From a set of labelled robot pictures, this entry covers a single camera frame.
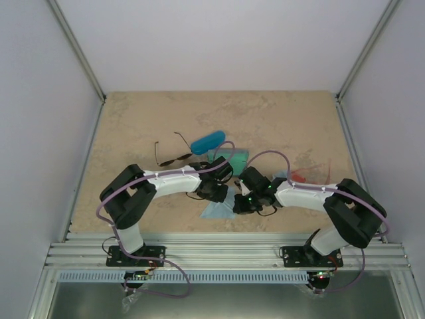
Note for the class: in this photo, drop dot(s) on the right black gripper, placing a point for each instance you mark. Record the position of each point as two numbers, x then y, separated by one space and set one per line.
242 208

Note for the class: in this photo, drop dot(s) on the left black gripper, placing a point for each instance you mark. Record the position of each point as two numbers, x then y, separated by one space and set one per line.
219 197

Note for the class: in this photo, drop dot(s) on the light blue cleaning cloth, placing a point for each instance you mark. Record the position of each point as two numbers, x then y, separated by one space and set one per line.
221 210

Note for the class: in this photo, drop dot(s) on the grey-blue teal-lined glasses case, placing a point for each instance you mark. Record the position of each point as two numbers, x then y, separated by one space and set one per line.
238 160

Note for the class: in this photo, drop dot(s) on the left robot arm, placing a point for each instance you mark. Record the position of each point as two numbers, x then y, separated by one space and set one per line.
127 198

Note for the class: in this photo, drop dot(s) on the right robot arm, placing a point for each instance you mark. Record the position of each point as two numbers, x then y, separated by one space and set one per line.
355 215

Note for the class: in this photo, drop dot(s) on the red translucent sunglasses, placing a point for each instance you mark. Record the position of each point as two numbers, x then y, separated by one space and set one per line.
316 174

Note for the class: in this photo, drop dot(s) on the crumpled blue cleaning cloth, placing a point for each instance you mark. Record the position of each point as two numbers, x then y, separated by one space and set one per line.
282 174

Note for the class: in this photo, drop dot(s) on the blue hard glasses case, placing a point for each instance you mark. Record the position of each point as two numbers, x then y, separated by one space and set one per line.
208 142

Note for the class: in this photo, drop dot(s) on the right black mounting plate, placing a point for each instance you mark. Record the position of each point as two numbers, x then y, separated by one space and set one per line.
293 256

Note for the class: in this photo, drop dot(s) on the black mounting plate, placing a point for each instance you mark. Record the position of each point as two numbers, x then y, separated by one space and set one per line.
153 257
293 256

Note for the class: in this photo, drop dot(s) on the right small circuit board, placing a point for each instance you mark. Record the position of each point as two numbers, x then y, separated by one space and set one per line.
321 275

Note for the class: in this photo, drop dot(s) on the small circuit board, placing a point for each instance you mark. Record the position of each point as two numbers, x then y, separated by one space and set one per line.
321 275
142 275

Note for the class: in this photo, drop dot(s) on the left small circuit board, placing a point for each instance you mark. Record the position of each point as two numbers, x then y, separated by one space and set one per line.
142 275

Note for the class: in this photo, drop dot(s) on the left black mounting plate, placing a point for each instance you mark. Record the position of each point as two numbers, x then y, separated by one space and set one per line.
153 257

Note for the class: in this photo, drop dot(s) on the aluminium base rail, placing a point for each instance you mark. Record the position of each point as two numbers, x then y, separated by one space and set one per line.
219 251

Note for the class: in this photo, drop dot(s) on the grey slotted cable duct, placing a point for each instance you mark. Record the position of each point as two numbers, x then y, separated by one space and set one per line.
192 276

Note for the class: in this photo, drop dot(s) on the left aluminium frame post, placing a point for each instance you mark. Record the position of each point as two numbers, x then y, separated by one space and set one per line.
76 48

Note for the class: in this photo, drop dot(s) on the aluminium frame post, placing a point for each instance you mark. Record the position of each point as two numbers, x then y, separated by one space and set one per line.
76 48
378 30

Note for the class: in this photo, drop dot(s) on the right aluminium frame post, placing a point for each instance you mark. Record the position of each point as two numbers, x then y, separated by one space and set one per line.
378 30

